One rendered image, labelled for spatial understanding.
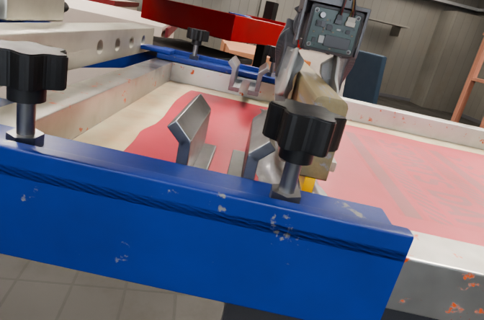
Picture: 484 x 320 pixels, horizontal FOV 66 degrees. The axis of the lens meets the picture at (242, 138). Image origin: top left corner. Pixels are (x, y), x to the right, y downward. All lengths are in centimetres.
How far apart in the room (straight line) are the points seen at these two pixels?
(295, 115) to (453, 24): 974
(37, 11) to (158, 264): 40
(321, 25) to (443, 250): 25
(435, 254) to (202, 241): 14
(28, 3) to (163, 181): 38
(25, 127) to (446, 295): 27
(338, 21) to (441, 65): 952
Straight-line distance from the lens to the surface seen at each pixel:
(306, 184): 35
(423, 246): 27
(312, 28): 42
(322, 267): 23
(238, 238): 21
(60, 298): 163
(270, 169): 39
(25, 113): 25
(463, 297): 28
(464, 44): 1015
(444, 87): 1010
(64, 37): 51
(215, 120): 55
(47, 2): 58
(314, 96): 34
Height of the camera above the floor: 110
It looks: 18 degrees down
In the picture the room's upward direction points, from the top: 13 degrees clockwise
